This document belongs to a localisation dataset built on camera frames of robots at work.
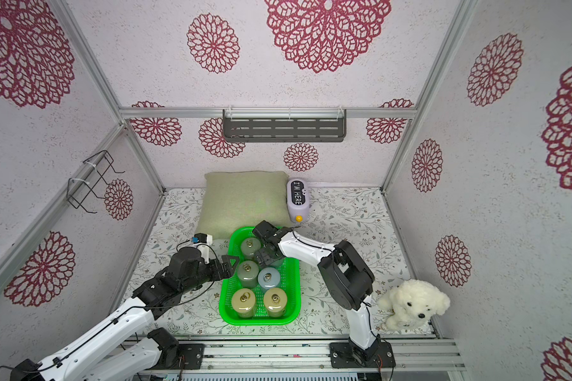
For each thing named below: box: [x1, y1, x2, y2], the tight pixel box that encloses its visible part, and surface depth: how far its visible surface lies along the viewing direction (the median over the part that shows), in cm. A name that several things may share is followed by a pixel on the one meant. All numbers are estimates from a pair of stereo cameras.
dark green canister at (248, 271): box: [237, 260, 260, 289], surface depth 85 cm
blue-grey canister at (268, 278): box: [257, 266, 281, 293], surface depth 83 cm
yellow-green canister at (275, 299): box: [263, 287, 288, 318], surface depth 78 cm
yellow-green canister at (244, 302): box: [231, 287, 256, 319], surface depth 78 cm
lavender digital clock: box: [286, 178, 310, 224], surface depth 105 cm
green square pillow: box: [195, 170, 290, 241], surface depth 102 cm
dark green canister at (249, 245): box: [240, 236, 262, 257], surface depth 92 cm
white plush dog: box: [377, 279, 451, 332], surface depth 69 cm
